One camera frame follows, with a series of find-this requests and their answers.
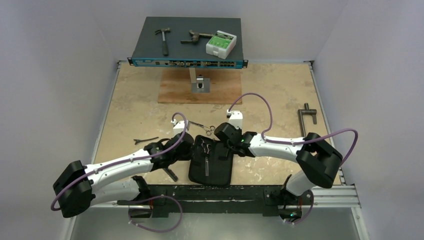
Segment black zippered tool case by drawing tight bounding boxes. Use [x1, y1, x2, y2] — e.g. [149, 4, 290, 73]
[188, 135, 234, 188]

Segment silver thinning scissors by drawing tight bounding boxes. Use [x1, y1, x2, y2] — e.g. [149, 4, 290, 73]
[189, 120, 216, 136]

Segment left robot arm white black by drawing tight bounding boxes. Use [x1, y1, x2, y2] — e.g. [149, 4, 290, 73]
[50, 132, 194, 218]

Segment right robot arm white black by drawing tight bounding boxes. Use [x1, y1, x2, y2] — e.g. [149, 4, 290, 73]
[214, 122, 343, 204]

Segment silver scissors in case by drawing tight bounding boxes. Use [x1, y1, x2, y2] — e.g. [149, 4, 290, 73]
[200, 139, 213, 177]

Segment black comb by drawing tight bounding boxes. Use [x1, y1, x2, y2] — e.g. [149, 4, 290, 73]
[163, 168, 179, 182]

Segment wooden board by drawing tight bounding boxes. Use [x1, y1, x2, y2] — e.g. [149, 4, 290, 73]
[157, 68, 242, 105]

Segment dark metal clamp bar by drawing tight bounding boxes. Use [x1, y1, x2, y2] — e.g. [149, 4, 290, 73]
[297, 102, 318, 138]

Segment white green plastic box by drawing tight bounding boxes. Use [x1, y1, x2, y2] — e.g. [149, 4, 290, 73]
[205, 30, 237, 59]

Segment claw hammer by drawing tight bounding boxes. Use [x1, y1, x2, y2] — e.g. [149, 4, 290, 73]
[154, 27, 171, 57]

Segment rusty metal clamp tool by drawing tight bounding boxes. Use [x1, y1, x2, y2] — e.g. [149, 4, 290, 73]
[180, 30, 214, 45]

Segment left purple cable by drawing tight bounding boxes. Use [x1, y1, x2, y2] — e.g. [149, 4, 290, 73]
[50, 112, 190, 212]

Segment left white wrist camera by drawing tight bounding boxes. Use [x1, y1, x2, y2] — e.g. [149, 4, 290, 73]
[171, 119, 190, 135]

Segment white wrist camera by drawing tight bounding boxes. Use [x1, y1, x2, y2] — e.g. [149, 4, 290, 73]
[226, 109, 243, 130]
[171, 119, 190, 135]

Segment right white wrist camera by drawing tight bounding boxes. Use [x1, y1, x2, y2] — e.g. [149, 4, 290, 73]
[226, 109, 243, 130]

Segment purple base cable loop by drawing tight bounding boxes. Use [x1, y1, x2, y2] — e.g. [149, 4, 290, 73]
[128, 193, 184, 233]

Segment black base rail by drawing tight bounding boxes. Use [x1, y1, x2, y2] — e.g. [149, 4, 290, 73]
[117, 184, 313, 220]

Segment metal stand bracket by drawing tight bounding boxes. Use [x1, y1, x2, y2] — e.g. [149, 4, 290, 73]
[189, 67, 211, 94]

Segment network switch rack unit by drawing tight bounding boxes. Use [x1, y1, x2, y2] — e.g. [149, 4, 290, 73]
[127, 16, 249, 69]

